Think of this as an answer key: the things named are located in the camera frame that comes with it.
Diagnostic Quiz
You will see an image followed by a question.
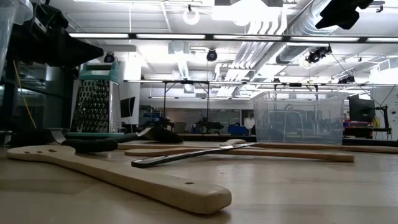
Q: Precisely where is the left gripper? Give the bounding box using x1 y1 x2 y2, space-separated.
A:
6 24 105 67

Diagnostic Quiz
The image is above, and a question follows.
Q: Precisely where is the black spatula red-marked handle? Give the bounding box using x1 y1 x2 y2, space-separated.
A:
11 128 119 154
105 125 184 144

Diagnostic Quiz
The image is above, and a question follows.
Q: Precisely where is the angled wooden spatula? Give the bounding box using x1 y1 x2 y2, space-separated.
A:
254 142 398 155

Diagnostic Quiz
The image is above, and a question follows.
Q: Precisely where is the wooden spoon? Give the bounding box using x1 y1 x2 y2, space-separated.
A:
124 146 355 163

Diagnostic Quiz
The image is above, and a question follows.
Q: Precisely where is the wooden spork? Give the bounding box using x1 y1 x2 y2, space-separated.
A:
218 139 247 147

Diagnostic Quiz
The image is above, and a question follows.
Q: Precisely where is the teal metal box grater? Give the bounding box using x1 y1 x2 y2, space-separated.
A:
65 60 124 140

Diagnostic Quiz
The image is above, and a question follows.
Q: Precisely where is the black computer monitor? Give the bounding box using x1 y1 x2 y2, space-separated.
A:
348 95 376 123
120 96 136 119

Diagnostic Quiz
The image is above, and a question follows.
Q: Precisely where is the clear plastic storage bin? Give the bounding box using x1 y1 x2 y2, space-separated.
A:
0 0 34 78
250 90 349 146

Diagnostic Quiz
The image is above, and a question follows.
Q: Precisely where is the overhead LED light bar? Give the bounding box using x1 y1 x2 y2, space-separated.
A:
68 32 398 44

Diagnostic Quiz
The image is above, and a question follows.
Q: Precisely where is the slotted wooden spatula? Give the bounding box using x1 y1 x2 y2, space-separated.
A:
6 144 233 215

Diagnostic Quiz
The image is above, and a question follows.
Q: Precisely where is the blue plastic crate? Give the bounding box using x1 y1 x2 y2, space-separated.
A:
228 123 249 136

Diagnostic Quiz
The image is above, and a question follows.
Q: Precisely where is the black ceiling camera rig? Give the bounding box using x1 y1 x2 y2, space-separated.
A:
305 45 333 64

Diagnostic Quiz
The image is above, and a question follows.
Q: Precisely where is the yellow hanging cable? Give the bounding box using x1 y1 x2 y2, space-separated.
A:
12 60 38 130

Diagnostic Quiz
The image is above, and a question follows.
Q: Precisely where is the background black table frame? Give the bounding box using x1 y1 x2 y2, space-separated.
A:
162 80 211 131

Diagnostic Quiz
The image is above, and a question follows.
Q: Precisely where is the white ring ceiling lamp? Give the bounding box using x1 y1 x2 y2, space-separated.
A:
182 7 200 26

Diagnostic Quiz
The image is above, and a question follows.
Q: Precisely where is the black metal table frame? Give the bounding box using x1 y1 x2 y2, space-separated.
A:
121 133 398 147

